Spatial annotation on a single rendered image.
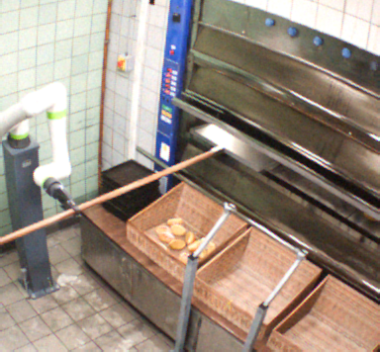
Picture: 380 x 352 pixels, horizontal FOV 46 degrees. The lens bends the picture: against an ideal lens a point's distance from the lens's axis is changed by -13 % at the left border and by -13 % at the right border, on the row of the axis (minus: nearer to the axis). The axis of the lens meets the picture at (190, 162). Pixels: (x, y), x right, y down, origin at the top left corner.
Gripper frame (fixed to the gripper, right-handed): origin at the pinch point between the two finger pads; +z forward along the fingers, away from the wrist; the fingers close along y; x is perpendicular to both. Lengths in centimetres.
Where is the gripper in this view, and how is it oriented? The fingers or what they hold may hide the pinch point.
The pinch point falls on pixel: (74, 210)
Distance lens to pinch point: 239.5
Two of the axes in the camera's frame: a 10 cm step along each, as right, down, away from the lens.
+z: 6.8, 4.4, -5.9
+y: -1.1, 8.6, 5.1
